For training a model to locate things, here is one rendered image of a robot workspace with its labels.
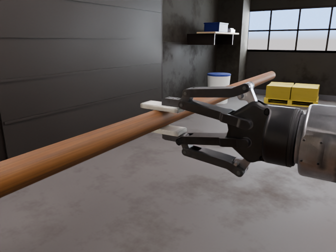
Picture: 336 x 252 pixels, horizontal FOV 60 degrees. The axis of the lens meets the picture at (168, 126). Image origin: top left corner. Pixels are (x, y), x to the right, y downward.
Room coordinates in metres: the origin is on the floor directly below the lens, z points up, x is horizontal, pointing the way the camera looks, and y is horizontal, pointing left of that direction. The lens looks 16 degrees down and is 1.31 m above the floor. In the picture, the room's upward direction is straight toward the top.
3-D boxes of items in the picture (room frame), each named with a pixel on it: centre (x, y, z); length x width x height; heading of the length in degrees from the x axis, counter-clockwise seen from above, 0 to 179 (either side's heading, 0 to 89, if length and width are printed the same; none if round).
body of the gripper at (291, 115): (0.37, -0.13, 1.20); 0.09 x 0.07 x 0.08; 58
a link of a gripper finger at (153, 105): (0.45, 0.01, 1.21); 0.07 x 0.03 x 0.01; 58
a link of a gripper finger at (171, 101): (0.44, -0.02, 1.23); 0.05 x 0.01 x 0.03; 58
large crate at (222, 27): (6.39, -1.00, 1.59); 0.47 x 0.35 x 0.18; 146
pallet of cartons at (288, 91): (6.38, -2.75, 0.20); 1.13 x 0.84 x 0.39; 56
